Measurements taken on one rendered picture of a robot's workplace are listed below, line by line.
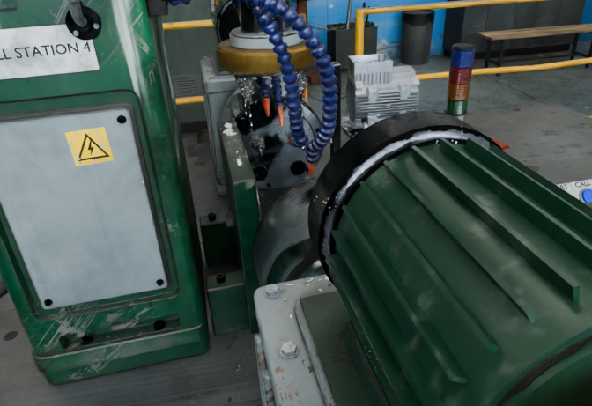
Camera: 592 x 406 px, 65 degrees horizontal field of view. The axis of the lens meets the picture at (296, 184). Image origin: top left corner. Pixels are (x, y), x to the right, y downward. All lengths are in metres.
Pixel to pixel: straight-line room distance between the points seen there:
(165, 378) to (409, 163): 0.70
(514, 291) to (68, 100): 0.61
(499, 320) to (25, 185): 0.65
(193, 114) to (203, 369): 3.33
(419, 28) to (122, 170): 5.46
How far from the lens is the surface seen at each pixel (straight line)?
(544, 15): 6.79
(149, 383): 0.95
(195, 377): 0.93
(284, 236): 0.65
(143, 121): 0.71
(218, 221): 1.10
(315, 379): 0.44
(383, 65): 1.50
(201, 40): 3.96
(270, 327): 0.48
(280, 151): 1.16
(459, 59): 1.35
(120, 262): 0.81
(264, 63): 0.78
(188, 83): 4.03
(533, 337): 0.24
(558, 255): 0.27
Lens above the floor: 1.50
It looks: 28 degrees down
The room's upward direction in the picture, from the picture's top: 3 degrees counter-clockwise
